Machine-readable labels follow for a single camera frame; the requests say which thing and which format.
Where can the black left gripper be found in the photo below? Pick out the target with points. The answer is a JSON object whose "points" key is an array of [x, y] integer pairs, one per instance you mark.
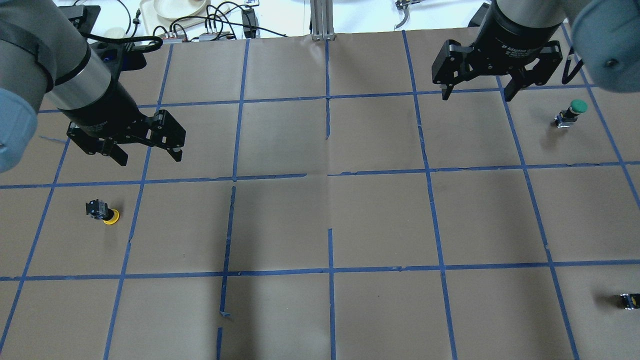
{"points": [[104, 114]]}

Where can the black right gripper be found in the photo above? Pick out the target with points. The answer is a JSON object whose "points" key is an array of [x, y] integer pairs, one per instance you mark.
{"points": [[507, 36]]}

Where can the yellow push button switch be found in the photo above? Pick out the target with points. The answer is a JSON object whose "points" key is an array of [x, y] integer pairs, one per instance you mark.
{"points": [[99, 210]]}

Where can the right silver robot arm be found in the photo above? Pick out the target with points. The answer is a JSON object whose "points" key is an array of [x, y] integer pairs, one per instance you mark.
{"points": [[515, 39]]}

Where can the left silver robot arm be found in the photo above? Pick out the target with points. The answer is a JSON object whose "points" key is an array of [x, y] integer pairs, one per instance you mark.
{"points": [[43, 56]]}

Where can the black monitor stand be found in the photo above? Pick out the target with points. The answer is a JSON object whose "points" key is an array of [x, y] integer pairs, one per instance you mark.
{"points": [[83, 18]]}

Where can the white paper cup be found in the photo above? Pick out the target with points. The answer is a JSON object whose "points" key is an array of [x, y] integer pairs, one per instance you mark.
{"points": [[115, 32]]}

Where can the beige tray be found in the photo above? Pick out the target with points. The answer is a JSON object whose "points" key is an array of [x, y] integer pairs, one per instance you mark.
{"points": [[150, 20]]}

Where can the beige plate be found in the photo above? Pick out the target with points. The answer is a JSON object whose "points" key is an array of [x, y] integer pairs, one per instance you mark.
{"points": [[174, 9]]}

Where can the black power adapter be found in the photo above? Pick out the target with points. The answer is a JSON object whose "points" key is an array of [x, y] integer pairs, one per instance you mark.
{"points": [[249, 22]]}

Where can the green push button switch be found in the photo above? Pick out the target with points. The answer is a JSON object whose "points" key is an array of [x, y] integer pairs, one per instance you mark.
{"points": [[566, 118]]}

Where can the aluminium frame post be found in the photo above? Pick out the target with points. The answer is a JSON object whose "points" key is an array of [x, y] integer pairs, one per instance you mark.
{"points": [[322, 20]]}

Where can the black switch contact block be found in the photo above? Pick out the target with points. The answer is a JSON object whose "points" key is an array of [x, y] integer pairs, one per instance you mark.
{"points": [[630, 301]]}

